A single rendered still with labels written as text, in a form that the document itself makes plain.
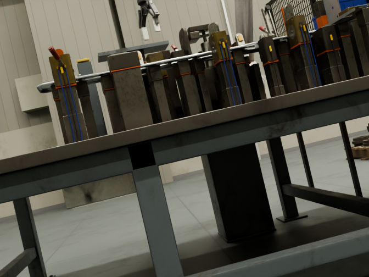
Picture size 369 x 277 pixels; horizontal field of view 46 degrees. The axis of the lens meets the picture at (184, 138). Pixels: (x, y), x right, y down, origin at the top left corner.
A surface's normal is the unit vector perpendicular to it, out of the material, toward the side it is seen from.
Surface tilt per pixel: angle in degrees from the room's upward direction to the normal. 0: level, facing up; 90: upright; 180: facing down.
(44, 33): 90
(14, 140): 90
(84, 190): 90
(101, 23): 90
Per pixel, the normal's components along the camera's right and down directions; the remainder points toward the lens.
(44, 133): 0.10, -0.04
